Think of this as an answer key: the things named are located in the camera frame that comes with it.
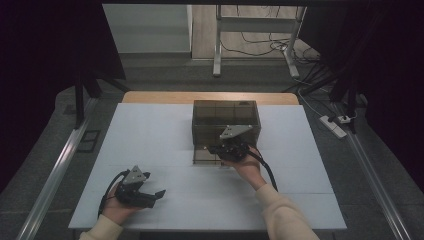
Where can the wooden table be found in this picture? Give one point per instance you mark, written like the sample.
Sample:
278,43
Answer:
160,97

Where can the person's left hand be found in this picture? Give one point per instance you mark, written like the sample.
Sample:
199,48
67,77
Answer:
116,210

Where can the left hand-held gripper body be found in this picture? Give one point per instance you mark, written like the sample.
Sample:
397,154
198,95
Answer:
135,196

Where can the person's right hand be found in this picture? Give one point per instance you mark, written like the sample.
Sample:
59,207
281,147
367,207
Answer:
248,170

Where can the white power strip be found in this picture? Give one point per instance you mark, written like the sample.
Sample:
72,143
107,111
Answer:
333,127

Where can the black curtain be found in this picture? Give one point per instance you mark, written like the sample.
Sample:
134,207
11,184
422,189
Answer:
40,66
383,66

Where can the brown transparent drawer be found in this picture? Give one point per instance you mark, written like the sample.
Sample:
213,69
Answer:
203,155

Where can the dark floor plate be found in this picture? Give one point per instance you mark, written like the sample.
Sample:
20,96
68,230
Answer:
88,140

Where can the brown transparent drawer box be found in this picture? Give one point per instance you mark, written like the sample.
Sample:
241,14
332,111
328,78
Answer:
213,113

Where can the white plug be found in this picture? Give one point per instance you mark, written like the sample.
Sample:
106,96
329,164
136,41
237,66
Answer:
345,119

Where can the white metal stand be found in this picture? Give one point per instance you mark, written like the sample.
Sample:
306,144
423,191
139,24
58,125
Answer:
217,50

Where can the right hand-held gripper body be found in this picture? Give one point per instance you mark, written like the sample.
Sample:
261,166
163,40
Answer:
233,150

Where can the aluminium rail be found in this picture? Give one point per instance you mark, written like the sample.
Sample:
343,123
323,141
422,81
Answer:
373,173
56,173

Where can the black stand legs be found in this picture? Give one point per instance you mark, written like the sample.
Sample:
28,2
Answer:
79,100
350,96

